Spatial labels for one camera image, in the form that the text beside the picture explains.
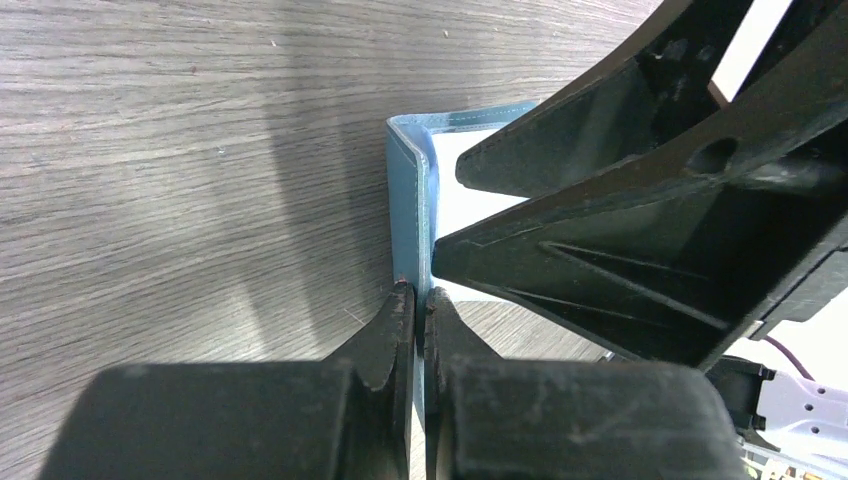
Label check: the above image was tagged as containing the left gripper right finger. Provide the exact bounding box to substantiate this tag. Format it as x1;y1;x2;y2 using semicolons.
423;288;746;479

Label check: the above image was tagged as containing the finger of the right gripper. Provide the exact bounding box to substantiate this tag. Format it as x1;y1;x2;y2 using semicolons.
432;26;847;368
455;0;751;198

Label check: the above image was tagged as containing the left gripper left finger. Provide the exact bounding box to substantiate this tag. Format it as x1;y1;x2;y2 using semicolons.
40;282;416;479

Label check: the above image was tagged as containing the white credit card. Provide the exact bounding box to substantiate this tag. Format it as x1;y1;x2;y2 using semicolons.
430;125;531;305

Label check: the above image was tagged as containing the blue card holder wallet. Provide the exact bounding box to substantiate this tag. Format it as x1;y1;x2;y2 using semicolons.
385;100;538;420

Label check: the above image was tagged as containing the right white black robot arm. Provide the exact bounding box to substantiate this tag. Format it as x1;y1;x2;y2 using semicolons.
431;1;847;457

